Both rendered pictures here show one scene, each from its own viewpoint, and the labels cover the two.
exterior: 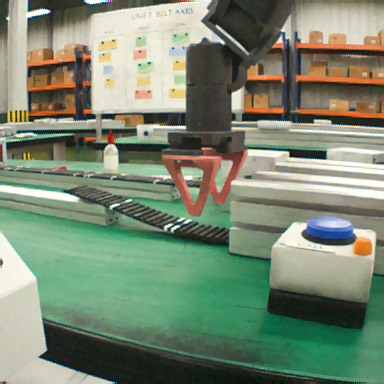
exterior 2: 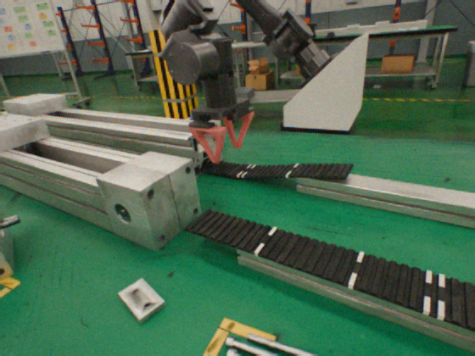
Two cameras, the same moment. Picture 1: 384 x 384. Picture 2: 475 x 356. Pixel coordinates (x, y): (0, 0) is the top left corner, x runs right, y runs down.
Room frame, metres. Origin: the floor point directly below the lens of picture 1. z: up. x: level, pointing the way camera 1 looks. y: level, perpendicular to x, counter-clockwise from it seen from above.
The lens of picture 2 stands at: (1.03, 0.04, 1.04)
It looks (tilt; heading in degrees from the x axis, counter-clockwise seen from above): 27 degrees down; 187
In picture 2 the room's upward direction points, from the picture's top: 6 degrees counter-clockwise
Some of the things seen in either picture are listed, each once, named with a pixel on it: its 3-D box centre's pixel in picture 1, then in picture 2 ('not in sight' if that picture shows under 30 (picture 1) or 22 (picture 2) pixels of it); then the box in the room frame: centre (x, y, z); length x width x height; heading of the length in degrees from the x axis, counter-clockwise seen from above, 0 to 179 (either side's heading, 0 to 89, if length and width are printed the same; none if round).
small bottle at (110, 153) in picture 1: (110, 152); not in sight; (1.05, 0.18, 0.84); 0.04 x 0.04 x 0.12
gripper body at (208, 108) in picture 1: (208, 115); (220, 93); (0.50, -0.03, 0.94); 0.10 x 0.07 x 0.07; 153
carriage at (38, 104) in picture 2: not in sight; (37, 108); (0.18, -0.65, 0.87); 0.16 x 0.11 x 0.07; 62
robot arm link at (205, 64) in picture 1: (210, 67); (214, 57); (0.51, -0.04, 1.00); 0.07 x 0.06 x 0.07; 159
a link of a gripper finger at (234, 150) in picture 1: (215, 170); (216, 136); (0.52, -0.05, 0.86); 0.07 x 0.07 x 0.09; 63
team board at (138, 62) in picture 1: (163, 109); not in sight; (3.71, 0.16, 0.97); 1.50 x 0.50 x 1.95; 69
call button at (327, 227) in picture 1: (329, 232); not in sight; (0.31, -0.12, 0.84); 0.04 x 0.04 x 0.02
